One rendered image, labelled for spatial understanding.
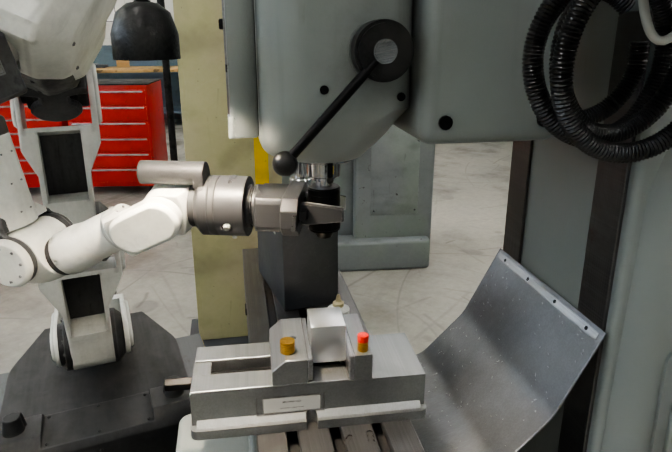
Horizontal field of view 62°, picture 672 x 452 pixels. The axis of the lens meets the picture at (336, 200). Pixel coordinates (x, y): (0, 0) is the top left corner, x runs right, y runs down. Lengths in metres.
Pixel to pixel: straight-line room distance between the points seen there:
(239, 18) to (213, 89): 1.76
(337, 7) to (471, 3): 0.15
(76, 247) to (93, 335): 0.67
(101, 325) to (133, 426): 0.27
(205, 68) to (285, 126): 1.81
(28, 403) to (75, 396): 0.11
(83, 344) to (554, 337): 1.14
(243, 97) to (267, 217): 0.17
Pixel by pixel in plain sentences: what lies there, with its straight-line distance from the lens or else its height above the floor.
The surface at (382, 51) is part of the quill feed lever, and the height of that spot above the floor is 1.46.
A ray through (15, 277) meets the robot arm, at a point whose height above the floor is 1.12.
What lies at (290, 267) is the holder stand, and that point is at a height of 1.02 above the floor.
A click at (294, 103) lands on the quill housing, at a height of 1.39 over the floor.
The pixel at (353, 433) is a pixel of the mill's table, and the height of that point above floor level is 0.92.
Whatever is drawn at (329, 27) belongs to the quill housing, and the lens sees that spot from 0.68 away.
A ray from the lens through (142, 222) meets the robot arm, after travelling 0.83.
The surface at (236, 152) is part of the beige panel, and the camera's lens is 2.54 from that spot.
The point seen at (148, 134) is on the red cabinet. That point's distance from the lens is 5.34.
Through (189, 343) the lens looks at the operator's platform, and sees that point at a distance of 2.15.
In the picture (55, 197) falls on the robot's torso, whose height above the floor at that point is 1.12.
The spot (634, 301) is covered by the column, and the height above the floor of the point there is 1.13.
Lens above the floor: 1.48
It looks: 17 degrees down
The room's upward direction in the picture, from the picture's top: straight up
